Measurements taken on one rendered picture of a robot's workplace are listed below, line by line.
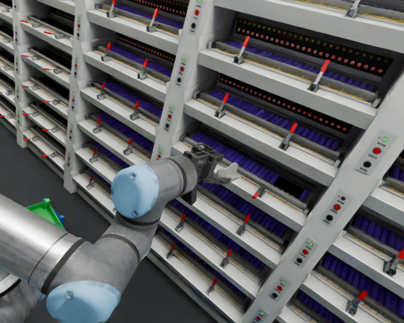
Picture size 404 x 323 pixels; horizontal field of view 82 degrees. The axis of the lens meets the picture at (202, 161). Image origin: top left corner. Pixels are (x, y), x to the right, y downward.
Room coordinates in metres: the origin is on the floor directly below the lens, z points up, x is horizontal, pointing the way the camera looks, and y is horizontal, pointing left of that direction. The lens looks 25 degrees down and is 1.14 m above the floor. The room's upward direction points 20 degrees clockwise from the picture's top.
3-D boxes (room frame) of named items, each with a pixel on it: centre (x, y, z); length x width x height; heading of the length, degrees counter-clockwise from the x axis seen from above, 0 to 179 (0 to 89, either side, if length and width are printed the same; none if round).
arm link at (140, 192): (0.39, 0.08, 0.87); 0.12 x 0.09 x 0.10; 154
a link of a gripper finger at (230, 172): (0.59, -0.09, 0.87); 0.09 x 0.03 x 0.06; 117
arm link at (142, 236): (0.37, 0.09, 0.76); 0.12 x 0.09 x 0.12; 178
